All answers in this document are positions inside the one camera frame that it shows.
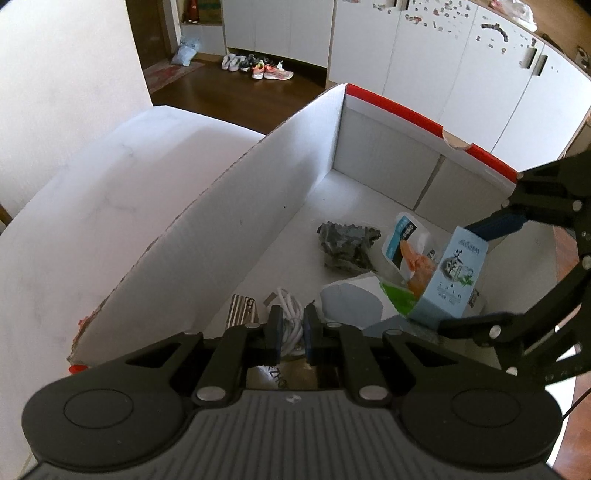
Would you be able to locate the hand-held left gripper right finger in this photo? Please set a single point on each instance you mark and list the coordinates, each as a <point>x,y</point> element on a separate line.
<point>310,332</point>

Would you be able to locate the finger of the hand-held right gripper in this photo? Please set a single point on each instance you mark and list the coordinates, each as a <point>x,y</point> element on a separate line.
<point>485,328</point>
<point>498,226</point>

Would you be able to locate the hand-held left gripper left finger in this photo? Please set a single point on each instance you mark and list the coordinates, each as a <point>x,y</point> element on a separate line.
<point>277,332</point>

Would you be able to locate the striped dark packet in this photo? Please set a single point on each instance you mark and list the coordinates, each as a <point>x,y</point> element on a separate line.
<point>240,310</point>

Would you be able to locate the white printed tissue pack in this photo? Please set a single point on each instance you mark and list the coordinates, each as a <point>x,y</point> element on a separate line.
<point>351,300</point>

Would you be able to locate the light blue small carton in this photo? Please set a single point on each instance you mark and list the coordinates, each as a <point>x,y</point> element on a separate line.
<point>450,286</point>

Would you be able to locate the white packet with orange picture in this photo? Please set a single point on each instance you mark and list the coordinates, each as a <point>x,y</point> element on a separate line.
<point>406,230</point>

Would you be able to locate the grey cloth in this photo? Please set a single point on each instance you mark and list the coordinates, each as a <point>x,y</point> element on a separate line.
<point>346,244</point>

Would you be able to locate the large white cardboard box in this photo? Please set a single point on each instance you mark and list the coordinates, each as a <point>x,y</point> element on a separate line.
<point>286,184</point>

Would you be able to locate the pink plastic bag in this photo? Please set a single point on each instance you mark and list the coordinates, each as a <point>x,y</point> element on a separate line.
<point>512,8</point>

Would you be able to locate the tall white cabinets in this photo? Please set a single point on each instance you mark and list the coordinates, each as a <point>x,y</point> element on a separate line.
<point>360,37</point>

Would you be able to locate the pink sneaker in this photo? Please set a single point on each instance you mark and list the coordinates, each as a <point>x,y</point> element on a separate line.
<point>278,74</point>

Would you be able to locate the orange sneaker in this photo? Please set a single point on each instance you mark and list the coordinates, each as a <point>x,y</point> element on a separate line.
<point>258,72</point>

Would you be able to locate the white sneaker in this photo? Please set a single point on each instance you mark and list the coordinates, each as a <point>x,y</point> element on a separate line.
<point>226,62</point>
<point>235,63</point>

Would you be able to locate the dark sneaker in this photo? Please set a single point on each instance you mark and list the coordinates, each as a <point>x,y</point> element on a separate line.
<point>249,61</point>

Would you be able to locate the patterned floor rug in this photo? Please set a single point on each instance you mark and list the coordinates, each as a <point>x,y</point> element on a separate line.
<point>166,76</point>

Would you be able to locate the pale plastic bag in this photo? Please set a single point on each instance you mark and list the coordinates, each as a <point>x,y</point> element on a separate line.
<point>187,53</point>

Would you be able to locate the open shelf nook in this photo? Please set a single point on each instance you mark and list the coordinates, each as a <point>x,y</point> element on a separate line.
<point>205,32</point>

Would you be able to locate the red bottle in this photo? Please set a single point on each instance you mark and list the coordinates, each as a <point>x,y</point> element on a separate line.
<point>193,10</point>

